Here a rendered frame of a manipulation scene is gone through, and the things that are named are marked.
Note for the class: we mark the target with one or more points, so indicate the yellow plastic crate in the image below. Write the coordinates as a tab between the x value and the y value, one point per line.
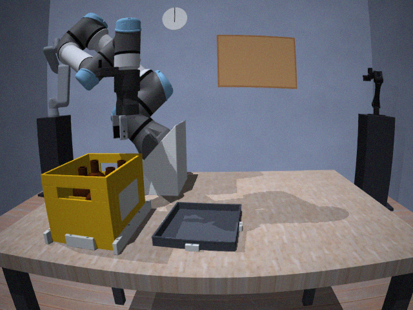
115	198

